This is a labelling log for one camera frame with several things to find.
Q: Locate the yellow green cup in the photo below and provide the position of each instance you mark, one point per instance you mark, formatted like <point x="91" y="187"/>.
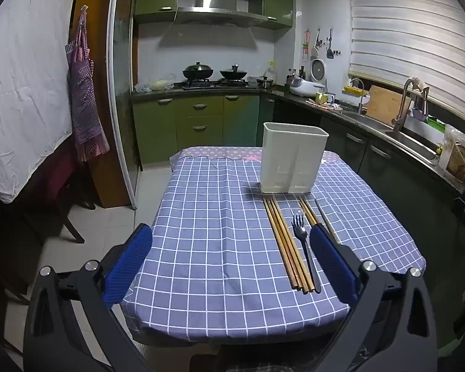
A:
<point x="321" y="98"/>

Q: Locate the wooden cutting board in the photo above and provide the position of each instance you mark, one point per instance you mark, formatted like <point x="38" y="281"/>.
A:
<point x="385" y="104"/>

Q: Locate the dark base cabinets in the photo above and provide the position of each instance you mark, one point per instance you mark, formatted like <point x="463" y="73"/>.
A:
<point x="391" y="186"/>

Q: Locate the purple checked apron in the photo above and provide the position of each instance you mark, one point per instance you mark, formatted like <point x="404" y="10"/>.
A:
<point x="83" y="97"/>

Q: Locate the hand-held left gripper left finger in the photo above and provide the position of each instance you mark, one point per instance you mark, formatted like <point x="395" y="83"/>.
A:
<point x="130" y="263"/>

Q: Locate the white rice cooker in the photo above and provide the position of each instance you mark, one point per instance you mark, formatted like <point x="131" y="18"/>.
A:
<point x="308" y="85"/>

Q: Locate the black hanging spatula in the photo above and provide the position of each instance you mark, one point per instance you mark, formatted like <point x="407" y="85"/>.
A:
<point x="330" y="48"/>

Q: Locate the green base cabinets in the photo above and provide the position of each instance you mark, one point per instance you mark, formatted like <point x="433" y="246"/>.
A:
<point x="201" y="124"/>

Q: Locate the gas stove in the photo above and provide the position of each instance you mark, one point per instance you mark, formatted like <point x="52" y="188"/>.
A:
<point x="215" y="83"/>

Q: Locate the white hanging sheet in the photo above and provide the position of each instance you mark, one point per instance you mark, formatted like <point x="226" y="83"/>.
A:
<point x="23" y="85"/>

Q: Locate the steel range hood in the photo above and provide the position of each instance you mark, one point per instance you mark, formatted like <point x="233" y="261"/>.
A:
<point x="217" y="2"/>

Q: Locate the steel mug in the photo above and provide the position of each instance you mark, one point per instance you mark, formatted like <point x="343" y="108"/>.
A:
<point x="331" y="98"/>

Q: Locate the clear bag of goods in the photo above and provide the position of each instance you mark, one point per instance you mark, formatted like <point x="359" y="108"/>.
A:
<point x="457" y="155"/>

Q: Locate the glass sliding door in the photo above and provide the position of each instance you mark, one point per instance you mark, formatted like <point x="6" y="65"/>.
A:
<point x="122" y="66"/>

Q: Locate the blue checked tablecloth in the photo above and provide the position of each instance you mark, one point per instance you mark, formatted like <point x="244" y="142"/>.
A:
<point x="217" y="240"/>

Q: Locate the small steel pot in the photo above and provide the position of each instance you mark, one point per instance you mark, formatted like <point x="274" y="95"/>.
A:
<point x="265" y="83"/>

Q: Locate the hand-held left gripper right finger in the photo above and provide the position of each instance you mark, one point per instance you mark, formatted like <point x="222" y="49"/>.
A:
<point x="333" y="263"/>

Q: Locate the large steel faucet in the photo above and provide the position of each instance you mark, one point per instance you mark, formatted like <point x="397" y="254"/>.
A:
<point x="403" y="104"/>

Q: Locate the black plastic fork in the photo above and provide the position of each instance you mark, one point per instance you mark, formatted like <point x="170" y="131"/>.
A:
<point x="300" y="233"/>

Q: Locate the hanging ladle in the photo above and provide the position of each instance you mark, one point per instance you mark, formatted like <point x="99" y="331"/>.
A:
<point x="316" y="46"/>

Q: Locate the wooden door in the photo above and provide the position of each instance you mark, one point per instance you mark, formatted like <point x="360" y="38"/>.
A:
<point x="100" y="85"/>

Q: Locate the pink counter cloth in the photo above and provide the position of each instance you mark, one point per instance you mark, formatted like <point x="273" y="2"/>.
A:
<point x="325" y="106"/>

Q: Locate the steel sink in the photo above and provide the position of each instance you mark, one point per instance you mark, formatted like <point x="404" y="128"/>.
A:
<point x="407" y="135"/>

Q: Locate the yellow sponge holder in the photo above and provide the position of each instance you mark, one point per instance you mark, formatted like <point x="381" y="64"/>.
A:
<point x="352" y="90"/>

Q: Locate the dark wooden chopstick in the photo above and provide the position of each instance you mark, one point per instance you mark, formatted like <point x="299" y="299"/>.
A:
<point x="322" y="214"/>

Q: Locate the black wok with lid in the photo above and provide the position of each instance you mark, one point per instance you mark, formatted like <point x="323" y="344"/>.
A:
<point x="197" y="71"/>

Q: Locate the white window blind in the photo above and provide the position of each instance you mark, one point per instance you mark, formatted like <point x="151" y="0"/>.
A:
<point x="403" y="27"/>

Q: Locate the plastic bag with food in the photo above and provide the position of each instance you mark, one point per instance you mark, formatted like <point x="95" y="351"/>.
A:
<point x="162" y="83"/>

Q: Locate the white plastic utensil holder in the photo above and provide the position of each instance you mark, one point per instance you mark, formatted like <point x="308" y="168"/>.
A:
<point x="292" y="159"/>

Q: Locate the green plastic tray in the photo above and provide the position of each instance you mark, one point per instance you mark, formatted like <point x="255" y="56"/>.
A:
<point x="436" y="123"/>

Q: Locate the dark red chair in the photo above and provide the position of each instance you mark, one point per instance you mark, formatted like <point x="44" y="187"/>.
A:
<point x="58" y="186"/>

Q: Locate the dark sauce bottles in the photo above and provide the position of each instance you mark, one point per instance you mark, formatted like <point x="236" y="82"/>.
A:
<point x="298" y="75"/>

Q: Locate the dark kitchen countertop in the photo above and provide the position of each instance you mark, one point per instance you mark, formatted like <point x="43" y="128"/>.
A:
<point x="290" y="99"/>

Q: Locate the clear plastic bottle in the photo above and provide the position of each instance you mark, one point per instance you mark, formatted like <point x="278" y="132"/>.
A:
<point x="270" y="70"/>

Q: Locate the small steel faucet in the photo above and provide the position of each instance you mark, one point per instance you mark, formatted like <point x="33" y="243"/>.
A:
<point x="359" y="93"/>

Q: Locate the pink hanging kitchen tool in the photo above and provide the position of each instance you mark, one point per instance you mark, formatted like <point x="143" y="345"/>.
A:
<point x="306" y="44"/>

